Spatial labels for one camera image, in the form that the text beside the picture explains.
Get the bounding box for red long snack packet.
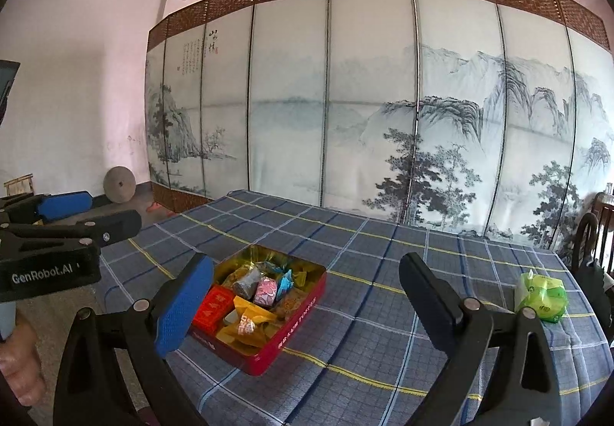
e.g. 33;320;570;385
191;285;235;337

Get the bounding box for orange snack packet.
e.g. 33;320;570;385
215;296;283;357

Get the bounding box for dark seaweed snack packet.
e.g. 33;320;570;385
232;267;262;300

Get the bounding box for pink patterned snack packet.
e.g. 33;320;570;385
253;276;277;307

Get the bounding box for twisted dough snack bag front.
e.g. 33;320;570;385
272;288;308;322

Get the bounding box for light blue small packet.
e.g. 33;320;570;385
276;269;294;301

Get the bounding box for person's left hand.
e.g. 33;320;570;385
1;312;46;407

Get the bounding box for round grey disc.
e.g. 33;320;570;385
103;166;136;203

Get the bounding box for green tissue pack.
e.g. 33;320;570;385
514;270;568;323

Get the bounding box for red gold toffee tin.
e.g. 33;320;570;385
190;244;327;376

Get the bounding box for dark wooden chair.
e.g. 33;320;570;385
571;191;613;343

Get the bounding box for blue plaid tablecloth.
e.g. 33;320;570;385
95;190;613;425

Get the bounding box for painted folding screen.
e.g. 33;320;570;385
145;0;613;251

